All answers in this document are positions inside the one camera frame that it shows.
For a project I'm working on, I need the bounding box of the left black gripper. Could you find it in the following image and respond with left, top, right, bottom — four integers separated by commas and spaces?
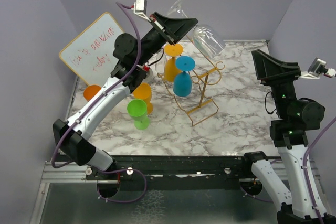
136, 11, 198, 66

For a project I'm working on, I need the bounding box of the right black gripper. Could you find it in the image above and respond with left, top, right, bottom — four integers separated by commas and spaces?
253, 48, 302, 118

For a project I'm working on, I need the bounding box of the yellow goblet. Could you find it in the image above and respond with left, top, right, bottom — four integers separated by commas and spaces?
133, 83, 153, 114
164, 44, 183, 82

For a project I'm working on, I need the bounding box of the blue goblet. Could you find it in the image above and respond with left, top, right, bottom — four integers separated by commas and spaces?
173, 56, 196, 97

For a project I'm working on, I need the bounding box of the clear wine glass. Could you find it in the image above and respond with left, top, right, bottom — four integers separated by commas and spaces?
154, 48, 166, 73

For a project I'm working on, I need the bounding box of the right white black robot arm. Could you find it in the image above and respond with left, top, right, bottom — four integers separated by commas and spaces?
241, 49, 335, 223

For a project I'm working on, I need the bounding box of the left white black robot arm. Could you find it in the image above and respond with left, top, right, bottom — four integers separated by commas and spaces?
52, 12, 198, 179

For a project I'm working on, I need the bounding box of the grey holder with marker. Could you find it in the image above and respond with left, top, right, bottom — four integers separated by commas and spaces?
141, 65, 154, 84

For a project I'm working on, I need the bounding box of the whiteboard with red writing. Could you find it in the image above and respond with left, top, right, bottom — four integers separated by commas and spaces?
59, 12, 124, 86

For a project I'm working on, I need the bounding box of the green goblet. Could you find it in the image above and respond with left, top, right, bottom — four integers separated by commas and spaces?
127, 99, 150, 130

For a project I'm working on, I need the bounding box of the orange cup left back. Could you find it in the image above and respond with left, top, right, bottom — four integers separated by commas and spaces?
83, 84, 101, 102

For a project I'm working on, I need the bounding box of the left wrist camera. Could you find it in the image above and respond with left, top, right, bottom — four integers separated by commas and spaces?
131, 0, 155, 22

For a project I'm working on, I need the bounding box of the gold wire glass rack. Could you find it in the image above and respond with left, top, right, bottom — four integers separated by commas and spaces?
157, 54, 224, 120

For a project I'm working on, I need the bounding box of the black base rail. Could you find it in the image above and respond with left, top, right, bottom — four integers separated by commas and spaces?
52, 151, 279, 191

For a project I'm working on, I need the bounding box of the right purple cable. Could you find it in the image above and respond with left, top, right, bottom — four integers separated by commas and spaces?
240, 69, 336, 224

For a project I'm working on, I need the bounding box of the aluminium extrusion rail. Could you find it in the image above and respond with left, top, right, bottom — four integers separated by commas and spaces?
40, 162, 117, 184

